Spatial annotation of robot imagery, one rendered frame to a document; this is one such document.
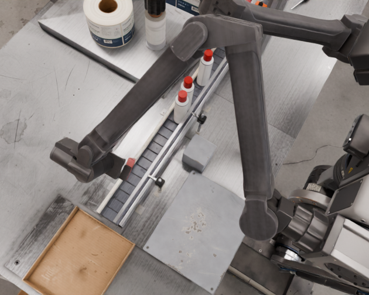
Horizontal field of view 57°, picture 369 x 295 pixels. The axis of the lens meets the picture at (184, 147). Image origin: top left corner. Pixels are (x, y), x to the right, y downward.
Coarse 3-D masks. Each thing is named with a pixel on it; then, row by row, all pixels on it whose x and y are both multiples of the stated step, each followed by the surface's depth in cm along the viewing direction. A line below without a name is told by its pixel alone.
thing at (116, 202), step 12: (264, 0) 165; (216, 48) 153; (216, 60) 151; (204, 96) 144; (168, 120) 139; (168, 132) 137; (156, 144) 135; (144, 156) 133; (156, 156) 133; (132, 168) 131; (144, 168) 131; (132, 180) 129; (120, 192) 127; (108, 204) 125; (120, 204) 125; (108, 216) 124
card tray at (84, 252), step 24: (72, 216) 126; (72, 240) 124; (96, 240) 125; (120, 240) 125; (48, 264) 121; (72, 264) 121; (96, 264) 122; (120, 264) 122; (48, 288) 118; (72, 288) 119; (96, 288) 119
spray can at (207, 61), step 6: (204, 54) 127; (210, 54) 127; (204, 60) 130; (210, 60) 130; (204, 66) 132; (210, 66) 132; (198, 72) 139; (204, 72) 135; (210, 72) 138; (198, 78) 142; (204, 78) 140; (198, 84) 145; (204, 84) 144
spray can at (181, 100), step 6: (180, 96) 120; (186, 96) 120; (180, 102) 123; (186, 102) 124; (180, 108) 125; (186, 108) 127; (174, 114) 134; (180, 114) 130; (174, 120) 138; (180, 120) 135
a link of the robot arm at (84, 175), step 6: (72, 162) 83; (72, 168) 83; (78, 168) 83; (84, 168) 83; (90, 168) 82; (96, 168) 84; (102, 168) 87; (78, 174) 83; (84, 174) 82; (90, 174) 83; (96, 174) 84; (78, 180) 84; (84, 180) 83; (90, 180) 83
